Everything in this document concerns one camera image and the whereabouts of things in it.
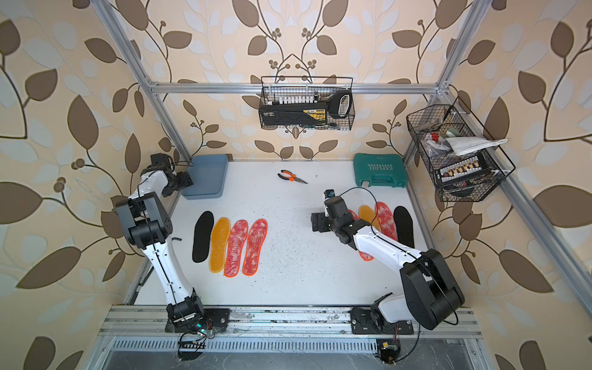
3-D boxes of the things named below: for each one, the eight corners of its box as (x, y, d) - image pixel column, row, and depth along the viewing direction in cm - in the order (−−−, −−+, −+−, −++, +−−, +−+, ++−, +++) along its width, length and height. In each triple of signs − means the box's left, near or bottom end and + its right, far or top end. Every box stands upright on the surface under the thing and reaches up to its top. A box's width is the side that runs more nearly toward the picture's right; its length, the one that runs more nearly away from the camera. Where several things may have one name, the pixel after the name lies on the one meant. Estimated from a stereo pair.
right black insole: (398, 245, 93) (400, 243, 92) (392, 208, 105) (393, 205, 103) (415, 247, 93) (417, 245, 91) (407, 209, 105) (409, 207, 103)
